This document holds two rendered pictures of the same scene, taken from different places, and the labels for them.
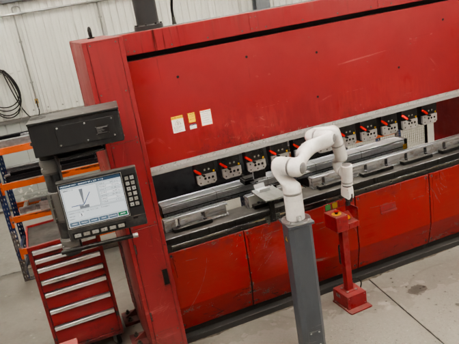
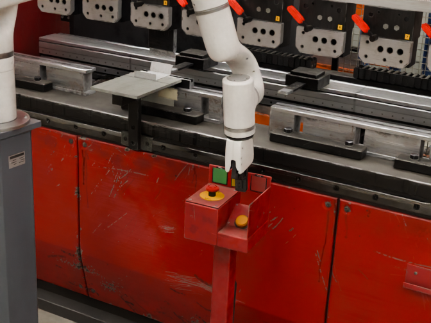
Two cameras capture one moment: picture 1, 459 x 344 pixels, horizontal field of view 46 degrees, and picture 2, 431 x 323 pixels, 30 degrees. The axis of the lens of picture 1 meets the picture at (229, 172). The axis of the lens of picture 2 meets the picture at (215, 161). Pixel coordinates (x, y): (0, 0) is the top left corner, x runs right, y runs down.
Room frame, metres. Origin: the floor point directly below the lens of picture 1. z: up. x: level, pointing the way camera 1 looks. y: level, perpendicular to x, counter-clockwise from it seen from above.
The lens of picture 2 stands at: (2.22, -2.29, 1.69)
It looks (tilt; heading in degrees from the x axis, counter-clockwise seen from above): 20 degrees down; 46
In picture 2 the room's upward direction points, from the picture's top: 3 degrees clockwise
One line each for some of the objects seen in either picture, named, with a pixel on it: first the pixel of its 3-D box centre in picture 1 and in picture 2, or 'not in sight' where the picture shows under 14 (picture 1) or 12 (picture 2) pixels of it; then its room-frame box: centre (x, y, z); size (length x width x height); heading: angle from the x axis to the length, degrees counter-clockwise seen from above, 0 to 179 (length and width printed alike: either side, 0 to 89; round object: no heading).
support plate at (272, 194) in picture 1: (269, 193); (136, 84); (3.78, -0.27, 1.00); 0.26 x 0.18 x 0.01; 18
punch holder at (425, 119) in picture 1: (426, 112); not in sight; (4.41, -1.72, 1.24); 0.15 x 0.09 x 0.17; 108
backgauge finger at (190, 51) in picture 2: (252, 181); (186, 61); (4.08, -0.17, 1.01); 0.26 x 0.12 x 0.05; 18
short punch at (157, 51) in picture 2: (259, 174); (162, 41); (3.92, -0.22, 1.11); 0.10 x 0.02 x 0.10; 108
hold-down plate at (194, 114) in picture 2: (270, 201); (161, 111); (3.88, -0.28, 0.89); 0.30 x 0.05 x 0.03; 108
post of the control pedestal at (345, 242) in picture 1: (345, 258); (221, 315); (3.72, -0.77, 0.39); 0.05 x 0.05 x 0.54; 22
